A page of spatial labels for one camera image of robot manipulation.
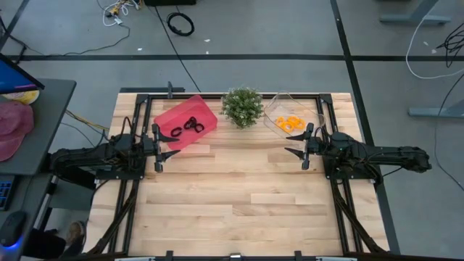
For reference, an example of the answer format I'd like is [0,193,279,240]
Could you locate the thin black floor cable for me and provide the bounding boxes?
[154,5,202,94]

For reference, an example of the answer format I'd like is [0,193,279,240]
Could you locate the coiled black cable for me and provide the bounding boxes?
[166,12,196,37]

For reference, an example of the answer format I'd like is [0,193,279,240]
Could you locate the black computer mouse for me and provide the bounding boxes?
[0,210,28,248]

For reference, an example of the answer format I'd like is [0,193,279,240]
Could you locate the white floor cable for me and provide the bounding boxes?
[405,16,464,80]

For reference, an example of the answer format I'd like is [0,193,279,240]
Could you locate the grey desk foot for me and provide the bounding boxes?
[408,98,464,119]
[379,0,452,27]

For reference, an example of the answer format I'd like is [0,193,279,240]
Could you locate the black keyboard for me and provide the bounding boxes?
[0,175,15,212]

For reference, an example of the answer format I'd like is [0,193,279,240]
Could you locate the clear plastic bin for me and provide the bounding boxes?
[262,90,327,141]

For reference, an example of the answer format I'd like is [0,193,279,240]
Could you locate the white cable bundle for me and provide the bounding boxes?
[102,0,141,28]

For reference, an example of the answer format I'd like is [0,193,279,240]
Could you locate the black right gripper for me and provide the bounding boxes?
[284,123,329,172]

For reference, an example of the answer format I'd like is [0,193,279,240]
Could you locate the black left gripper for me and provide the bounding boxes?
[139,123,181,174]

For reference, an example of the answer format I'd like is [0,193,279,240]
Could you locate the person's foot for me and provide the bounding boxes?
[67,220,87,254]

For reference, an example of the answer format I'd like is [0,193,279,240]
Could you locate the potted green plant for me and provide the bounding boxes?
[220,86,265,130]

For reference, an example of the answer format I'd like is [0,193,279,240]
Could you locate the black box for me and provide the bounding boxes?
[144,0,197,7]

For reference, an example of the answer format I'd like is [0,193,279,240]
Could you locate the black aluminium table frame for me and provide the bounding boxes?
[82,93,387,257]

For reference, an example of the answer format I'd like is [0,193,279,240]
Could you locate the black cable bundle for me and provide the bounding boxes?
[436,22,464,68]

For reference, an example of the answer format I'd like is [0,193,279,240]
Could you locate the person's leg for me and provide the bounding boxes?
[21,228,73,260]

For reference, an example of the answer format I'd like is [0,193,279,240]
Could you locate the pink cap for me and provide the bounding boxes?
[0,100,36,162]

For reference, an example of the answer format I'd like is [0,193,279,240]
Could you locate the pink translucent plastic bin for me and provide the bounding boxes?
[153,94,219,152]

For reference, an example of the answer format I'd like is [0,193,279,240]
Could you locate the monitor with blue screen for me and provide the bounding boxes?
[0,53,46,96]

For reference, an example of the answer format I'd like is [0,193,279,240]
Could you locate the dark grey side desk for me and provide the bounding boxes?
[0,78,78,261]

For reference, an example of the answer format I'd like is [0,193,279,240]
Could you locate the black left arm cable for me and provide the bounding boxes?
[121,115,134,138]

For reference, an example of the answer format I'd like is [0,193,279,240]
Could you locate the yellow round object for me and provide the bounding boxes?
[1,89,40,105]

